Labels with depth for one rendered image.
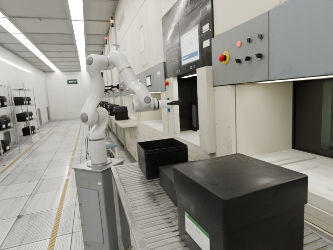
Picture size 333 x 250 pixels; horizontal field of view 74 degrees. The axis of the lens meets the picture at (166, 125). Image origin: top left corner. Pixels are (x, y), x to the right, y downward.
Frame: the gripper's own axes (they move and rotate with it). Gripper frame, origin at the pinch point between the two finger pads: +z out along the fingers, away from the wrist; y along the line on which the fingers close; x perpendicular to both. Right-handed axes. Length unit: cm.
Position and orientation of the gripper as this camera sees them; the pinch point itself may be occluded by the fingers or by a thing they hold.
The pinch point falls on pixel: (177, 102)
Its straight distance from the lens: 156.9
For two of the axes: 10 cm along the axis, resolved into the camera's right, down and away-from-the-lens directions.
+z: 9.4, -1.0, 3.3
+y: 3.4, 1.1, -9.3
